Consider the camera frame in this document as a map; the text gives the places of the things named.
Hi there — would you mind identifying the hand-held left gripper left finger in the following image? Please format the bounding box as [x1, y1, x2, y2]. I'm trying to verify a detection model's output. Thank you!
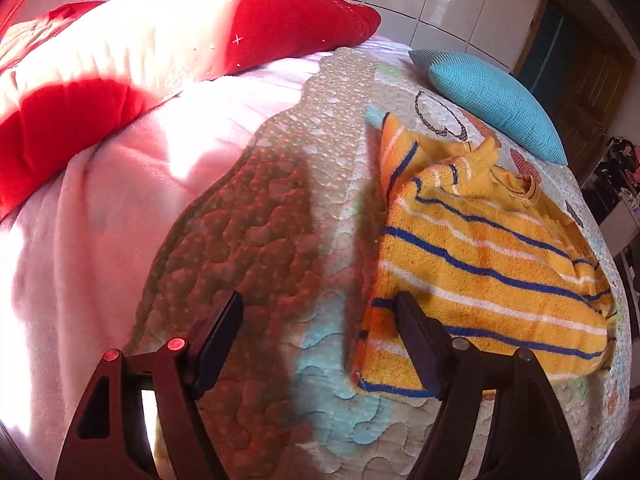
[55, 290, 245, 480]

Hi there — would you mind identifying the cluttered dark shelf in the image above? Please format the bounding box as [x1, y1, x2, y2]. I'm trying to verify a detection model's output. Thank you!
[580, 135, 640, 221]

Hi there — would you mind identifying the printed quilted bedspread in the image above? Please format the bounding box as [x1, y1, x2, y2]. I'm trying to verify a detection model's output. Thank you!
[125, 45, 632, 480]

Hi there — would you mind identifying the brown wooden door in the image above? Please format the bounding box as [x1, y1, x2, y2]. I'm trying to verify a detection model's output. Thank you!
[515, 0, 640, 161]

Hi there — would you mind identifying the red pillow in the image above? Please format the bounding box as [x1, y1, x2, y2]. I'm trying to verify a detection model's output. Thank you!
[0, 0, 382, 222]

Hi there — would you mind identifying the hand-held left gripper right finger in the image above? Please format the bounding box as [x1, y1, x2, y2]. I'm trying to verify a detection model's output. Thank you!
[394, 291, 584, 480]

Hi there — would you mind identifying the pink fleece blanket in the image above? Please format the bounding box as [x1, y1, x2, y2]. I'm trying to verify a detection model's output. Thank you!
[0, 45, 351, 461]

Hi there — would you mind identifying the yellow striped knit sweater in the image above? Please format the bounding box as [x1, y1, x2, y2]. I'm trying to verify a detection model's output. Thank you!
[350, 112, 617, 399]

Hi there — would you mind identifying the blue knit pillow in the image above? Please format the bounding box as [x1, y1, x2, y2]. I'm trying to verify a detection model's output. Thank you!
[409, 49, 570, 166]

